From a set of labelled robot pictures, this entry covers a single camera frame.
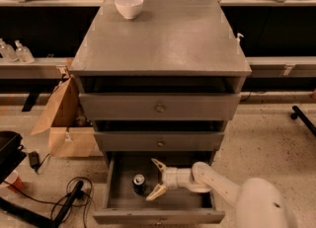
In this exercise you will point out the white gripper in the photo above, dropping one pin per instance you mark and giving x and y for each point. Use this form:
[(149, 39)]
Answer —
[(170, 178)]

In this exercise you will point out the blue pepsi can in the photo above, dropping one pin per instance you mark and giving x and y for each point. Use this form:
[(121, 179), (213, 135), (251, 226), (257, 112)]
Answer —
[(139, 184)]

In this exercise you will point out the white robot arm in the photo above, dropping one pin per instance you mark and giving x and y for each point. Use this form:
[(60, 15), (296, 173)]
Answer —
[(258, 203)]

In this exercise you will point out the grey open bottom drawer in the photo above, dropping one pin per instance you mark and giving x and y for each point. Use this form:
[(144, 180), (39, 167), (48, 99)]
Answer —
[(124, 206)]

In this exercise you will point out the grey middle drawer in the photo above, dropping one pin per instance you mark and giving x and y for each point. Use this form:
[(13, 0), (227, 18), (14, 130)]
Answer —
[(159, 141)]

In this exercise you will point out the grey wooden drawer cabinet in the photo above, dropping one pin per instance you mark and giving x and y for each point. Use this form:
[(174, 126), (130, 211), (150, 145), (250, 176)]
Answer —
[(173, 47)]

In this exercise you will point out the grey top drawer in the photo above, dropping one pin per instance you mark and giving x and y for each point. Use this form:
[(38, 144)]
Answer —
[(159, 107)]

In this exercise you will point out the brown cardboard box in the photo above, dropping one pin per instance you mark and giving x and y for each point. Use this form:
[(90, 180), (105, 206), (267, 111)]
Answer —
[(66, 139)]

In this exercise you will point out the black power adapter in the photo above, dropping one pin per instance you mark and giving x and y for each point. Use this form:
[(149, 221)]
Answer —
[(34, 160)]

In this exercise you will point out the red plastic cup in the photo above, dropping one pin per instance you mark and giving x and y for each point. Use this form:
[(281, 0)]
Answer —
[(13, 182)]

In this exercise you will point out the black stand leg right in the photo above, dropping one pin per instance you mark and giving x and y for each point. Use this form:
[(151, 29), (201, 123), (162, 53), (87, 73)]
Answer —
[(298, 113)]

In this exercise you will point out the black bin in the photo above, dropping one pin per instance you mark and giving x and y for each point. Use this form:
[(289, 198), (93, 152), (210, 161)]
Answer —
[(11, 153)]

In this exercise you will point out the small white pump bottle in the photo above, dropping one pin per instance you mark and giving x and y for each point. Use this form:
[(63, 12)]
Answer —
[(238, 39)]

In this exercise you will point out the white ceramic bowl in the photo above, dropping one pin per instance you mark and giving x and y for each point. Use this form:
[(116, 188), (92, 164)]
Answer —
[(129, 9)]

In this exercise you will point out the clear sanitizer bottle right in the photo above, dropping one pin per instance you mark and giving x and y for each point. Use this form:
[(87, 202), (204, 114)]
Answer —
[(24, 53)]

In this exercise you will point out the clear sanitizer bottle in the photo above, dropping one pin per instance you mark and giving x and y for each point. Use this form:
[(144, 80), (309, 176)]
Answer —
[(24, 53), (7, 51)]

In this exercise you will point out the clear sanitizer bottle left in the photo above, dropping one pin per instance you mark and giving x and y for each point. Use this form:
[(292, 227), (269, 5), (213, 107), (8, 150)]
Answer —
[(7, 51)]

